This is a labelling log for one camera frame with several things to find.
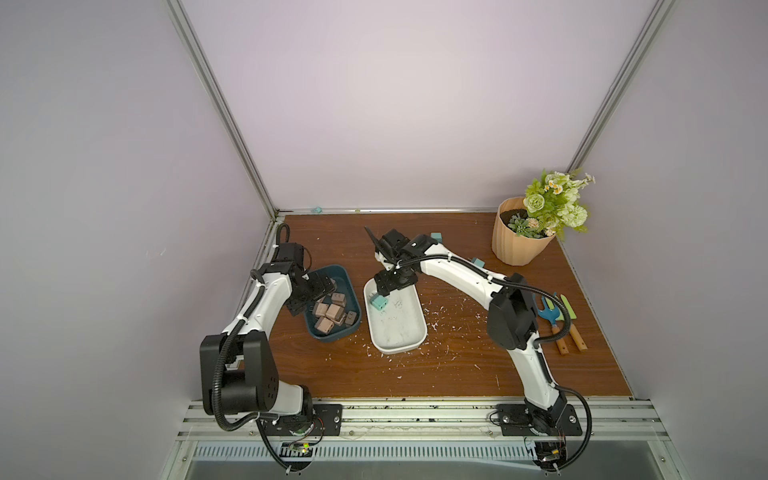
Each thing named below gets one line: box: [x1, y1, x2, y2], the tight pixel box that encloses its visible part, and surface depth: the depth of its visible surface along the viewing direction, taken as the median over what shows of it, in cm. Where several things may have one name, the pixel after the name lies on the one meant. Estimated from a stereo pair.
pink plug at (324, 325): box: [314, 317, 334, 334], surface depth 89 cm
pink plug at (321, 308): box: [315, 299, 329, 317], surface depth 92 cm
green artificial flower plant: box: [507, 169, 596, 241], surface depth 86 cm
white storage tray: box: [364, 278, 428, 355], surface depth 92 cm
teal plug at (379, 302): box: [370, 295, 389, 311], surface depth 94 cm
